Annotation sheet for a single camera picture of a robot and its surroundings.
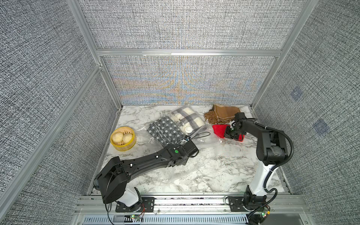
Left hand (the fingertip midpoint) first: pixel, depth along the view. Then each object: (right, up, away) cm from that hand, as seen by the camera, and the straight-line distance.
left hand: (183, 153), depth 81 cm
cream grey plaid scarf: (+5, +19, +21) cm, 29 cm away
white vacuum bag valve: (+4, +13, +16) cm, 21 cm away
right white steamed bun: (-38, +8, +13) cm, 40 cm away
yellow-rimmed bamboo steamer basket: (-40, +2, +11) cm, 41 cm away
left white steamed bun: (-44, +8, +13) cm, 46 cm away
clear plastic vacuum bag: (+11, -12, +4) cm, 16 cm away
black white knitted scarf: (-12, +12, +16) cm, 23 cm away
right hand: (+30, +12, +19) cm, 37 cm away
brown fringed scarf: (+29, +24, +28) cm, 47 cm away
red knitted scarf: (+27, +12, +22) cm, 37 cm away
